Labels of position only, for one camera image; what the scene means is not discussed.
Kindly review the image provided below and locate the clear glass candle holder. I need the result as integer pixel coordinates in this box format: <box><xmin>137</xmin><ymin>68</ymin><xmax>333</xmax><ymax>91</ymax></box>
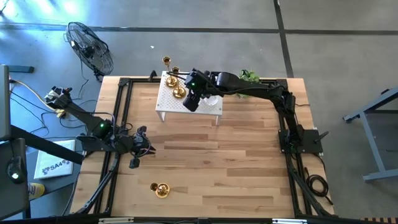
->
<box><xmin>205</xmin><ymin>95</ymin><xmax>221</xmax><ymax>109</ymax></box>

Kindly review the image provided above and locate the green potted plant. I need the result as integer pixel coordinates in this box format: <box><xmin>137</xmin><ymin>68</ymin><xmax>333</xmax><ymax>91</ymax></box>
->
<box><xmin>238</xmin><ymin>68</ymin><xmax>262</xmax><ymax>99</ymax></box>

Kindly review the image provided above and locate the black computer mouse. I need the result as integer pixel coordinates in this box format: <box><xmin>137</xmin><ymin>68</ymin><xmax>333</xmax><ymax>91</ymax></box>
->
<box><xmin>6</xmin><ymin>155</ymin><xmax>27</xmax><ymax>185</ymax></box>

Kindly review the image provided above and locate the coiled black cable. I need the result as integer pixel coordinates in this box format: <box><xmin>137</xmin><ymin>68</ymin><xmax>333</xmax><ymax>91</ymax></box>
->
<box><xmin>303</xmin><ymin>166</ymin><xmax>334</xmax><ymax>206</ymax></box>

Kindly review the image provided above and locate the black floor fan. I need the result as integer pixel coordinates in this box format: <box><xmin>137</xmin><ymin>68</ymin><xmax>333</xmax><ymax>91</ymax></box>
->
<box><xmin>64</xmin><ymin>21</ymin><xmax>114</xmax><ymax>82</ymax></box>

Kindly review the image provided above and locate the black desk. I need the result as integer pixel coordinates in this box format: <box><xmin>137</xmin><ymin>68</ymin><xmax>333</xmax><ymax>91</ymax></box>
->
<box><xmin>0</xmin><ymin>138</ymin><xmax>30</xmax><ymax>220</ymax></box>

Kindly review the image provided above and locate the pale yellow floor cable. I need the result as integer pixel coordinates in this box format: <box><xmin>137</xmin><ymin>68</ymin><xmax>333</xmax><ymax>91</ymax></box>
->
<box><xmin>11</xmin><ymin>79</ymin><xmax>58</xmax><ymax>112</ymax></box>

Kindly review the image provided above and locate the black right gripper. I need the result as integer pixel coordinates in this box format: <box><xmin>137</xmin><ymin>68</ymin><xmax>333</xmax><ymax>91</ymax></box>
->
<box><xmin>182</xmin><ymin>70</ymin><xmax>212</xmax><ymax>113</ymax></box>

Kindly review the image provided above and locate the silver metal bracket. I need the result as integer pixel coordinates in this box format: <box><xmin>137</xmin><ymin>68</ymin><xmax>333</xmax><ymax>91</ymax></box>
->
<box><xmin>272</xmin><ymin>218</ymin><xmax>308</xmax><ymax>224</ymax></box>
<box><xmin>98</xmin><ymin>217</ymin><xmax>135</xmax><ymax>224</ymax></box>

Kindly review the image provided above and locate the grey monitor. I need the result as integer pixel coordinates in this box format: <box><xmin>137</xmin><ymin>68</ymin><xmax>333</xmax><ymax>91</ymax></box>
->
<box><xmin>0</xmin><ymin>64</ymin><xmax>11</xmax><ymax>142</ymax></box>

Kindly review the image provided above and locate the black aluminium rig frame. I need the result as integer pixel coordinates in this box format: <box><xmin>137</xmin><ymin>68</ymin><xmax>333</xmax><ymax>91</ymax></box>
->
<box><xmin>70</xmin><ymin>76</ymin><xmax>336</xmax><ymax>224</ymax></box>

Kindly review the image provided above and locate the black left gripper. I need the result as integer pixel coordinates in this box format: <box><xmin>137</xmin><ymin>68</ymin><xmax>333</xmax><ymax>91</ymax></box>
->
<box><xmin>126</xmin><ymin>125</ymin><xmax>157</xmax><ymax>169</ymax></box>

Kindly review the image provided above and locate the black desk foot beam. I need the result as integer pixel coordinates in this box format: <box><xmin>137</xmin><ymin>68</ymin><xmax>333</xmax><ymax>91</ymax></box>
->
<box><xmin>9</xmin><ymin>125</ymin><xmax>85</xmax><ymax>166</ymax></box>

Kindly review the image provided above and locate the white perforated metal shelf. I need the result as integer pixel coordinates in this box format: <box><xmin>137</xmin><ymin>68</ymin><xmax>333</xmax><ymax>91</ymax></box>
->
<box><xmin>155</xmin><ymin>70</ymin><xmax>224</xmax><ymax>126</ymax></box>

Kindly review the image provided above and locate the gold brass candlestick holder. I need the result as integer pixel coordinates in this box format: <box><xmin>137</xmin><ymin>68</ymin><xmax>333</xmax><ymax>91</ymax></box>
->
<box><xmin>162</xmin><ymin>55</ymin><xmax>179</xmax><ymax>89</ymax></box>
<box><xmin>172</xmin><ymin>66</ymin><xmax>187</xmax><ymax>100</ymax></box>
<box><xmin>150</xmin><ymin>182</ymin><xmax>171</xmax><ymax>199</ymax></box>

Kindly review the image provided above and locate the white printed box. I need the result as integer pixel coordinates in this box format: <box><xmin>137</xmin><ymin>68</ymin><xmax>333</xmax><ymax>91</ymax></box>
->
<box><xmin>33</xmin><ymin>139</ymin><xmax>76</xmax><ymax>180</ymax></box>

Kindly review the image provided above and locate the blue-grey table frame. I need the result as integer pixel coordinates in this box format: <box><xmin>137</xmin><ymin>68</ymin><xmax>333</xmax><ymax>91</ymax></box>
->
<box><xmin>343</xmin><ymin>86</ymin><xmax>398</xmax><ymax>183</ymax></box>

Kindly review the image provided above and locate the yellow shoe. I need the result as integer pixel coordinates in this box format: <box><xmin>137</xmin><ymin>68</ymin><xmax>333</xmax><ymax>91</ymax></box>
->
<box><xmin>27</xmin><ymin>182</ymin><xmax>46</xmax><ymax>201</ymax></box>

